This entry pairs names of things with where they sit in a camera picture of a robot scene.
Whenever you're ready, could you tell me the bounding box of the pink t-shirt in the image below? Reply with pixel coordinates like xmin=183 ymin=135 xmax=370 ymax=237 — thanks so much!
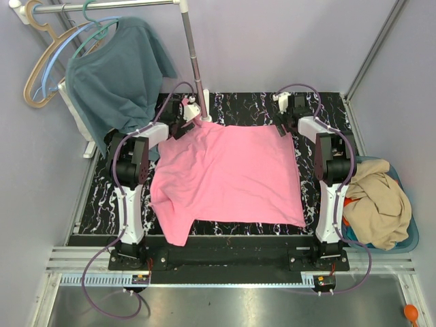
xmin=150 ymin=121 xmax=306 ymax=247

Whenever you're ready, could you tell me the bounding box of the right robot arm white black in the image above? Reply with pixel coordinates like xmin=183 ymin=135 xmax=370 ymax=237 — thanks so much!
xmin=272 ymin=91 xmax=356 ymax=270

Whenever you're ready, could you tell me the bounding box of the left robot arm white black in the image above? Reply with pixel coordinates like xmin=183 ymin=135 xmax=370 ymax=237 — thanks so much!
xmin=106 ymin=96 xmax=201 ymax=270

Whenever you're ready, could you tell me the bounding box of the teal t-shirt on hanger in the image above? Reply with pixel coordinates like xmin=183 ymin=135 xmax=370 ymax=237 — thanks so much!
xmin=64 ymin=16 xmax=178 ymax=161

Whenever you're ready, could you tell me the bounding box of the green hanger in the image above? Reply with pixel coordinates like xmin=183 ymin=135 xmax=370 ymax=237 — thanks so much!
xmin=72 ymin=0 xmax=119 ymax=59

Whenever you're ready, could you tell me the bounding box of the light blue hanger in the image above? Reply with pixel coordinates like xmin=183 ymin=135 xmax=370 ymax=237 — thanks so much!
xmin=33 ymin=16 xmax=121 ymax=102

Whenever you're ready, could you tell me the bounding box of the blue laundry basket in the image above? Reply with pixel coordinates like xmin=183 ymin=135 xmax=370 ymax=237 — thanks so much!
xmin=342 ymin=155 xmax=420 ymax=255

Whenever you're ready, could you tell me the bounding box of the metal clothes rack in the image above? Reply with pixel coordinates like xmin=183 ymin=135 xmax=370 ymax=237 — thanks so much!
xmin=8 ymin=0 xmax=214 ymax=158

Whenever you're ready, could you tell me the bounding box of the orange ball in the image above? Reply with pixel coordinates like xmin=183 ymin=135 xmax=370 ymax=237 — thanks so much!
xmin=403 ymin=304 xmax=419 ymax=327

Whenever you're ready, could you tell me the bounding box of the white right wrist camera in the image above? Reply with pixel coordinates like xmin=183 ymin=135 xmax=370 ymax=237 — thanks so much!
xmin=272 ymin=91 xmax=291 ymax=114

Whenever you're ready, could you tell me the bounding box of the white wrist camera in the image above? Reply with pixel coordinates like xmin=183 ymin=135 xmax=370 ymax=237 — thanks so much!
xmin=272 ymin=91 xmax=291 ymax=114
xmin=181 ymin=95 xmax=201 ymax=122

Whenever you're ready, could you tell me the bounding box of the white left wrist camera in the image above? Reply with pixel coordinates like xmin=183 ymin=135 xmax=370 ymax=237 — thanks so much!
xmin=181 ymin=95 xmax=201 ymax=122

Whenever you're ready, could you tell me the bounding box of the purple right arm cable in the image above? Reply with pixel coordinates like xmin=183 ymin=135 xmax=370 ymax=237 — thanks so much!
xmin=275 ymin=83 xmax=374 ymax=296

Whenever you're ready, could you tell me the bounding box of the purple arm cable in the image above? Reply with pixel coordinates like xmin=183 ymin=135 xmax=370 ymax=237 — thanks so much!
xmin=275 ymin=83 xmax=374 ymax=296
xmin=80 ymin=80 xmax=197 ymax=321

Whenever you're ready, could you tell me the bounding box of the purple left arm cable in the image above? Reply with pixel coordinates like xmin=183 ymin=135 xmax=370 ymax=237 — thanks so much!
xmin=80 ymin=80 xmax=197 ymax=321

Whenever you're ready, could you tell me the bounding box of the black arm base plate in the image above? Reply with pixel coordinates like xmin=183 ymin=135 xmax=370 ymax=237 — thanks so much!
xmin=58 ymin=236 xmax=349 ymax=287

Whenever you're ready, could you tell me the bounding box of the white slotted cable duct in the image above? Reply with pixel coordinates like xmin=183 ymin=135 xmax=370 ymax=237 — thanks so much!
xmin=60 ymin=273 xmax=151 ymax=287

